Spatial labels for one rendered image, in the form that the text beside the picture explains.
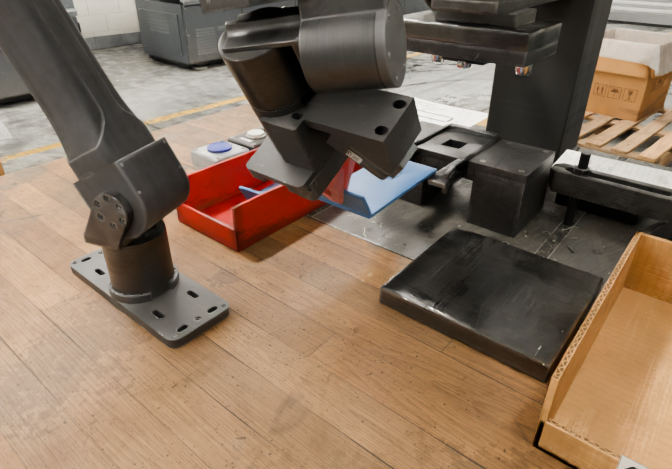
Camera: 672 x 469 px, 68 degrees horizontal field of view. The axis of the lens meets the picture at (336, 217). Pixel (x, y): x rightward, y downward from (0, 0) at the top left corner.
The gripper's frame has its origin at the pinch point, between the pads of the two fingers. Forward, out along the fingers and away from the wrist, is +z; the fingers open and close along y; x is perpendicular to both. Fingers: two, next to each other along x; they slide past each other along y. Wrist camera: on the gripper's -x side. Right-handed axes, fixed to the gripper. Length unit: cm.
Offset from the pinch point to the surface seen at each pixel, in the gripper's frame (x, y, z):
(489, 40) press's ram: -5.4, 23.9, -0.6
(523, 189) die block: -12.7, 15.5, 12.9
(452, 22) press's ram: 0.1, 26.0, -0.6
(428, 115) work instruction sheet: 19, 44, 39
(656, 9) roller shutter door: 86, 776, 556
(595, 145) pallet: 19, 201, 222
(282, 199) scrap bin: 11.7, 0.6, 7.8
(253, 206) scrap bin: 11.9, -3.0, 4.6
